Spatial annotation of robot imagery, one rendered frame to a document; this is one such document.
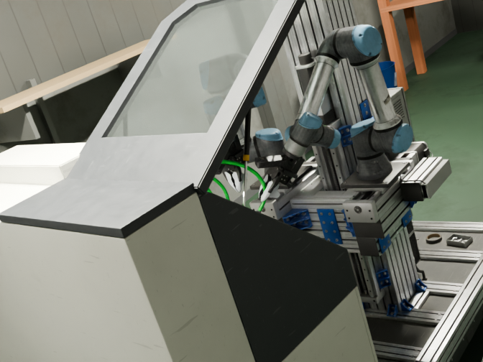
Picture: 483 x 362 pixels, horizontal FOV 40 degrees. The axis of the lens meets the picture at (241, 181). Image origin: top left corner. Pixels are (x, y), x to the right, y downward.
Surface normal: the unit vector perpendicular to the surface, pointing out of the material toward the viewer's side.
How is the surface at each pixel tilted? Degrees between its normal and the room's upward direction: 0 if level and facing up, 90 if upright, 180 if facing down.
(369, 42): 82
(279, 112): 90
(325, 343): 90
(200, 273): 90
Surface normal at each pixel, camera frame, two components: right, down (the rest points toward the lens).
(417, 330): -0.29, -0.90
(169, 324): 0.71, 0.02
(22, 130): -0.58, 0.43
